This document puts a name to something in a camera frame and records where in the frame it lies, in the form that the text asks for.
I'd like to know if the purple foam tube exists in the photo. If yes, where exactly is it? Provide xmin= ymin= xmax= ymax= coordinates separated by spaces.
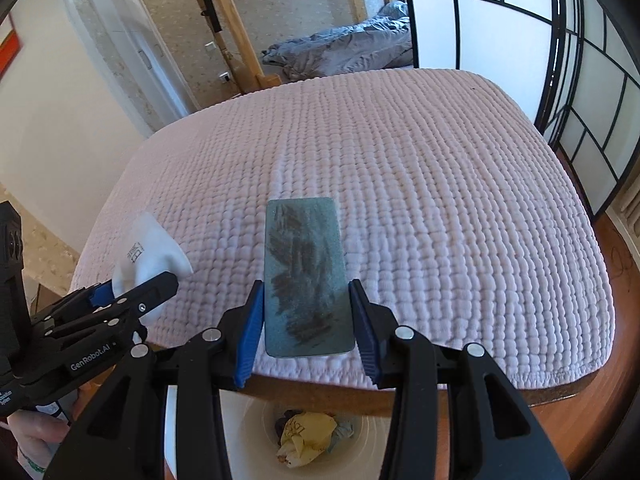
xmin=274 ymin=410 xmax=302 ymax=439

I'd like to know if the pink quilted blanket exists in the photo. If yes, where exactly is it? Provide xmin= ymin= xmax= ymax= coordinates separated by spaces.
xmin=72 ymin=70 xmax=615 ymax=389

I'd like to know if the grey crumpled duvet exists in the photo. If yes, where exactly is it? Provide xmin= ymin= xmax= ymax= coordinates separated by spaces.
xmin=262 ymin=0 xmax=413 ymax=81

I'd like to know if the person left hand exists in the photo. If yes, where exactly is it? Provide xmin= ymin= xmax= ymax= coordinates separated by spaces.
xmin=6 ymin=405 xmax=73 ymax=479

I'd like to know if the red wall poster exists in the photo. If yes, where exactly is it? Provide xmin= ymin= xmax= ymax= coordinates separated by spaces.
xmin=0 ymin=14 xmax=21 ymax=77

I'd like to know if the teal rectangular sponge block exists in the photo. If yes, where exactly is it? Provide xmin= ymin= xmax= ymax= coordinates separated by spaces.
xmin=264 ymin=197 xmax=355 ymax=359

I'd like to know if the white trash bin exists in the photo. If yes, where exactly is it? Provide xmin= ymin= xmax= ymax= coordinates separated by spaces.
xmin=164 ymin=383 xmax=396 ymax=480

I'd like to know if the light blue mask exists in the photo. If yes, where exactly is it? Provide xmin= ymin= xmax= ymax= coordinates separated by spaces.
xmin=328 ymin=415 xmax=355 ymax=453

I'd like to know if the black framed shoji screen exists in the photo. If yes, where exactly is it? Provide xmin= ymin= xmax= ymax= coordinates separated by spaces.
xmin=407 ymin=0 xmax=639 ymax=218

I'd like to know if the white door frame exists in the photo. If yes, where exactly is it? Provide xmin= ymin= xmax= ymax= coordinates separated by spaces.
xmin=64 ymin=0 xmax=198 ymax=136

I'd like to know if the wooden bunk bed frame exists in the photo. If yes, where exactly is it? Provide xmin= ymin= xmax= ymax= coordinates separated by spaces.
xmin=196 ymin=0 xmax=282 ymax=94

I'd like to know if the white drawstring pouch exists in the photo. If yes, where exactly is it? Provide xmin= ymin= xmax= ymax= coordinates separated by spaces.
xmin=112 ymin=211 xmax=193 ymax=297

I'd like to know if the yellow paper bag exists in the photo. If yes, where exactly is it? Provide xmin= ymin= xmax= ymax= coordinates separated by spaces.
xmin=277 ymin=412 xmax=336 ymax=468

